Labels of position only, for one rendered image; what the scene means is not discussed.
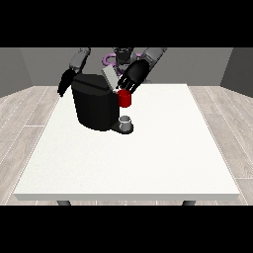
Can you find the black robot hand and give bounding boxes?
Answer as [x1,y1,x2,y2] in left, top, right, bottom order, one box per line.
[117,59,151,94]
[56,68,77,98]

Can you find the pale grey machine lid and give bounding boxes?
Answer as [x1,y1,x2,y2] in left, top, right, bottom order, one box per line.
[101,64,120,89]

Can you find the red pod holder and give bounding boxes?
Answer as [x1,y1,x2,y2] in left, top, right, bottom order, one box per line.
[118,89,132,109]

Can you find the small grey cup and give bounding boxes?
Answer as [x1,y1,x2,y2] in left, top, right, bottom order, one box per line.
[119,115,133,132]

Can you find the grey robot trunk purple rings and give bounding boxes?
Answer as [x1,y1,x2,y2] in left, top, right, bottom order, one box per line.
[102,47,144,75]

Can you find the black coffee machine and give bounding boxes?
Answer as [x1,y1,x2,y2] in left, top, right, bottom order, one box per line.
[70,72,134,134]

